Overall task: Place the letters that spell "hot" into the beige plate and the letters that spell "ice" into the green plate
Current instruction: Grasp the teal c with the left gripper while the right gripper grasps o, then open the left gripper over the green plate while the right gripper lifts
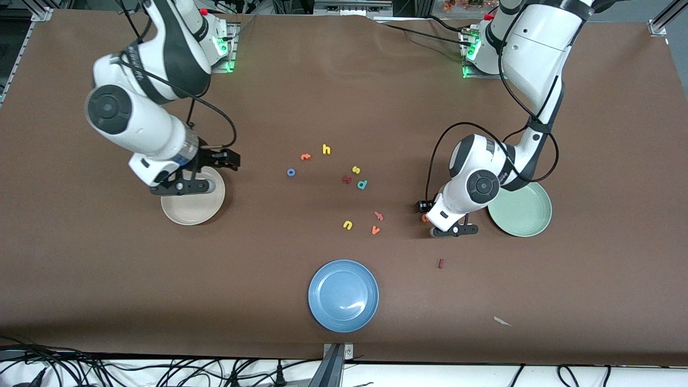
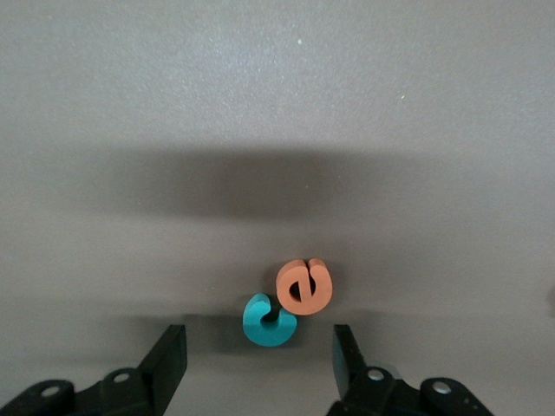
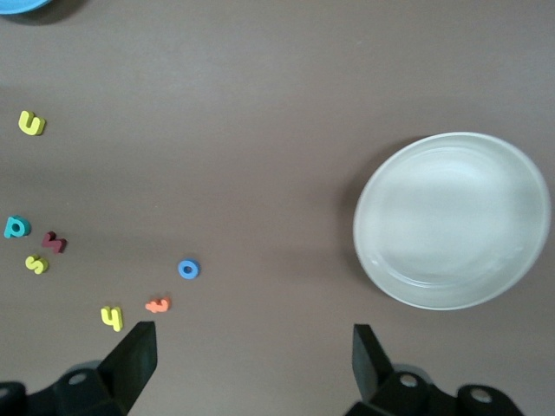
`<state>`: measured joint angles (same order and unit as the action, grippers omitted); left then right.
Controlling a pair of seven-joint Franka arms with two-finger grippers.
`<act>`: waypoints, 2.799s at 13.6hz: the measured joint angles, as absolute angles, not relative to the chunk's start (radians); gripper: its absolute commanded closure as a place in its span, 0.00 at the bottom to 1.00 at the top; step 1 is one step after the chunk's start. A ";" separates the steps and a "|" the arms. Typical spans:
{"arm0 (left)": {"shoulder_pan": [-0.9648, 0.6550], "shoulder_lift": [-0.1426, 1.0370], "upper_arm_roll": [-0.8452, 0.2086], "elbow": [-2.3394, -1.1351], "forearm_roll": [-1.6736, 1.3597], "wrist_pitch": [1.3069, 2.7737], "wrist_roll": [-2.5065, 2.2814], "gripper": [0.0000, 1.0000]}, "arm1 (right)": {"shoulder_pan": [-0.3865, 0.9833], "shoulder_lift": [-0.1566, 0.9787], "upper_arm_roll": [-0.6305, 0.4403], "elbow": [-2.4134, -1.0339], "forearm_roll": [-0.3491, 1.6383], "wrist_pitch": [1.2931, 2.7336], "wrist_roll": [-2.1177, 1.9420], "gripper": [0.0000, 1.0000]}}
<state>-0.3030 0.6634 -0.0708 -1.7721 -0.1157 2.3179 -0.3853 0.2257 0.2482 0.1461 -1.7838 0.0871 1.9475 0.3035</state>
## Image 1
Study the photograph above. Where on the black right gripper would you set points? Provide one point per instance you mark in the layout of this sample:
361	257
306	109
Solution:
210	157

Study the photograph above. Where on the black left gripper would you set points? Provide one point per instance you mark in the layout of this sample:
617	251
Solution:
425	205

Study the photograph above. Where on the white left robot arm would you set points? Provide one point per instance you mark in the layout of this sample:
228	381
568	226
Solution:
537	48

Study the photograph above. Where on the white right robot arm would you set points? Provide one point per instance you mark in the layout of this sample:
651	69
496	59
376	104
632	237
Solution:
140	123

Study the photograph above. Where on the beige round plate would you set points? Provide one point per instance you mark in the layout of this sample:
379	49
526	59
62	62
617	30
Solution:
188	212

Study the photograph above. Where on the green round plate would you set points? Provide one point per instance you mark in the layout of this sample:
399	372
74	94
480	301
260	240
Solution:
529	212

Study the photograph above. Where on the blue round plate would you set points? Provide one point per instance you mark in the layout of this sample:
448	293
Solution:
343	295

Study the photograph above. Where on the brown table cover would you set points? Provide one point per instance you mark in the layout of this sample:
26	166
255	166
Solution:
322	80

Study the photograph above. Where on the white paper scrap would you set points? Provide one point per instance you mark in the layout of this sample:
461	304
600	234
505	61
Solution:
501	321

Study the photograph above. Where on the grey power strip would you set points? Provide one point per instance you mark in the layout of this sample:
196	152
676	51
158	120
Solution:
352	7

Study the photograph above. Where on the orange floral decoration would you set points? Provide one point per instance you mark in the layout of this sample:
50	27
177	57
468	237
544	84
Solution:
462	5

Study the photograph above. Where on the black power plug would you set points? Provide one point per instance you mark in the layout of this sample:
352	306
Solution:
234	380
279	375

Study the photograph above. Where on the aluminium arm base plate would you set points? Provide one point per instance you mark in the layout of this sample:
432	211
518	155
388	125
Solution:
475	76
232	59

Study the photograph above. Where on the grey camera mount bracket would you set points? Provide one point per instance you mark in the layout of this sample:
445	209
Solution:
346	352

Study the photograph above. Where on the aluminium frame rail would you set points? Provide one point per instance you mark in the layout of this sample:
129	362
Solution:
42	13
657	25

